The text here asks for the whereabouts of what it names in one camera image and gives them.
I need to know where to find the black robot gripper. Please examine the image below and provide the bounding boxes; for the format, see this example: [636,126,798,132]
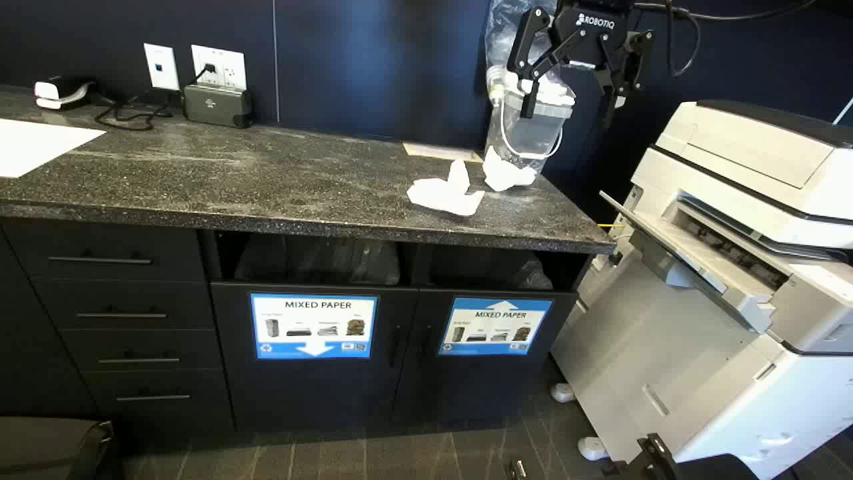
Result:
[508,0,650,129]

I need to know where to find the black recycling bin cabinet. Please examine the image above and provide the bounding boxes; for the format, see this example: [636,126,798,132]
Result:
[203,232,577,433]

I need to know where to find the clear plastic bag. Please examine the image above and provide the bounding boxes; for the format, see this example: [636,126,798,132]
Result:
[484,0,558,100]

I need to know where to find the large white office printer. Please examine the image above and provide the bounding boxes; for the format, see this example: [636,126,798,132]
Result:
[553,102,853,478]

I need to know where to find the right mixed paper sign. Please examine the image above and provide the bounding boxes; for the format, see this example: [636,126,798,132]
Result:
[438,296,553,358]

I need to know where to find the mixed paper sign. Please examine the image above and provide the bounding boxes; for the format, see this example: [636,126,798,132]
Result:
[252,294,380,362]
[438,296,553,358]

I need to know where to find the black power adapter box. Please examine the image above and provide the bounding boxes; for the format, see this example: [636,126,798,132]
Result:
[185,84,253,129]

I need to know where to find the left mixed paper sign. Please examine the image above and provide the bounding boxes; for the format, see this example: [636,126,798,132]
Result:
[252,294,380,362]

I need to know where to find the white stapler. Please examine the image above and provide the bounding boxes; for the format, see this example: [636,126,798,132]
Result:
[35,80,91,113]

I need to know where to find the black drawer cabinet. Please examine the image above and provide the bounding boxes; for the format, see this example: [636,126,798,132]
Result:
[4,221,232,436]

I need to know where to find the flat white paper sheet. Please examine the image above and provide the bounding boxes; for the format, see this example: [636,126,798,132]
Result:
[0,118,100,178]

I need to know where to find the white wall outlet plate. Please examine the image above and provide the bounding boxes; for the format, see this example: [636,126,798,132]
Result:
[192,45,248,92]

